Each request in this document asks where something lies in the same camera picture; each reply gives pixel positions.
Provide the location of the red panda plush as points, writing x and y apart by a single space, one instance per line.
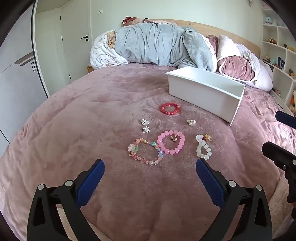
272 41

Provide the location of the pearl earring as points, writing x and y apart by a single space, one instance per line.
191 122

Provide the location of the blue elephant plush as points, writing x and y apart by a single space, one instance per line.
268 20

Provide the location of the small gold earring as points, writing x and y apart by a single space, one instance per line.
174 138

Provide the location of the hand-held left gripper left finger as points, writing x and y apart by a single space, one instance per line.
91 183

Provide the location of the cream fluffy rug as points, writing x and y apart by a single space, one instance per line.
281 208

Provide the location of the white cartoon print duvet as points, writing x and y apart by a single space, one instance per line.
101 53

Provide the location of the mauve and white quilt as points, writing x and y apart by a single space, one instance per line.
235 64

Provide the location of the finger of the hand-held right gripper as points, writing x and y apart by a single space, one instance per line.
286 118
277 153

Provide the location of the white wardrobe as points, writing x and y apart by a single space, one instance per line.
16 76

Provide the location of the white rectangular storage box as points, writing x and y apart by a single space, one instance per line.
198 92

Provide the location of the silver starburst brooch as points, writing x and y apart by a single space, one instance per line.
146 130

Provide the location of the white curved shelf unit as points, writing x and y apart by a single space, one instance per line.
283 37

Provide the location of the dark blue card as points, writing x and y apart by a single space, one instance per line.
281 62

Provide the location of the white door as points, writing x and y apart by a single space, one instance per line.
74 34

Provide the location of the wooden headboard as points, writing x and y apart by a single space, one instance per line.
208 25

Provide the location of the pink plush bed blanket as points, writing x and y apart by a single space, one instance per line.
92 111

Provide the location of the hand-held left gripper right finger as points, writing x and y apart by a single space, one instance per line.
209 183

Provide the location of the grey fleece blanket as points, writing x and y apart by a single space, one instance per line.
157 44

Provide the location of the red polka dot bow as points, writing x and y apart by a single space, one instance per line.
126 20

